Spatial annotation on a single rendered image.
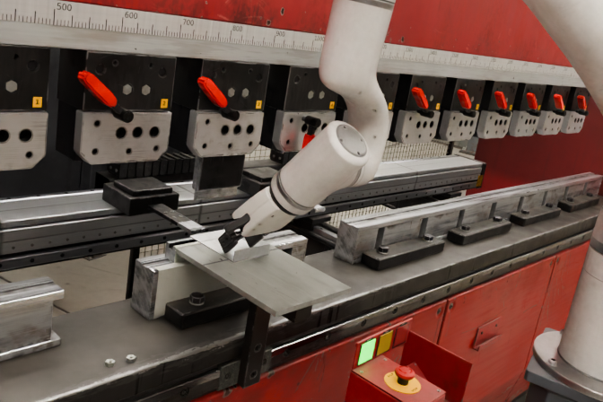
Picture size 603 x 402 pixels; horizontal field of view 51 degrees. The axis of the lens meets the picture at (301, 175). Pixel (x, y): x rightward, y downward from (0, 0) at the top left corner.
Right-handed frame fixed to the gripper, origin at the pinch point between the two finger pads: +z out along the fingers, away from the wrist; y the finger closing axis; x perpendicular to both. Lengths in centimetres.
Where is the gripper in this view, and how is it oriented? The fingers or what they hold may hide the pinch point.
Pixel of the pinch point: (240, 239)
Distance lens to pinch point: 116.3
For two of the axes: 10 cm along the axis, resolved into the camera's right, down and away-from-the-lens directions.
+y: -6.7, 0.8, -7.4
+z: -6.0, 5.3, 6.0
